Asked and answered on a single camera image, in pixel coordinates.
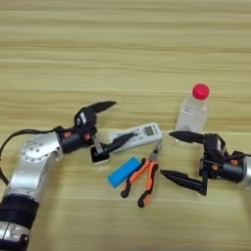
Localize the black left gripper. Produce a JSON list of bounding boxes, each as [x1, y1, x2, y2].
[[53, 100, 136, 156]]

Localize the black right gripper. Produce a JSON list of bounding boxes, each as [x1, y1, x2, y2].
[[159, 130, 244, 197]]

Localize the orange and black pliers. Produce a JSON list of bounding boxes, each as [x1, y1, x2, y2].
[[120, 139, 165, 209]]

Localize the white remote control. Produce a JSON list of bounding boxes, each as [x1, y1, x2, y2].
[[108, 122, 164, 153]]

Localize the small black square box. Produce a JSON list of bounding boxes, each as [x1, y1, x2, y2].
[[89, 145, 112, 167]]

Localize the clear bottle with red cap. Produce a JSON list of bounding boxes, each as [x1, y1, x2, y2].
[[175, 82, 211, 141]]

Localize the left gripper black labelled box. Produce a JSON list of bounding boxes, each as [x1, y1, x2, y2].
[[74, 107, 98, 131]]

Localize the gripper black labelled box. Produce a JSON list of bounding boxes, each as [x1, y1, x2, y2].
[[204, 132, 228, 158], [74, 107, 98, 131]]

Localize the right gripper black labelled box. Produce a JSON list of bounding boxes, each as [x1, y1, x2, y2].
[[204, 132, 228, 158]]

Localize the blue rectangular block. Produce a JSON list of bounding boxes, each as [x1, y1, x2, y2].
[[107, 156, 142, 189]]

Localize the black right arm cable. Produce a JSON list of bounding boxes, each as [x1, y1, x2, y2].
[[232, 149, 251, 159]]

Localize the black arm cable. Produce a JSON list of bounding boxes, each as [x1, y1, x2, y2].
[[232, 149, 251, 159], [0, 128, 57, 185]]

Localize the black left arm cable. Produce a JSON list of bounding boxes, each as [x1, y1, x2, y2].
[[0, 128, 57, 185]]

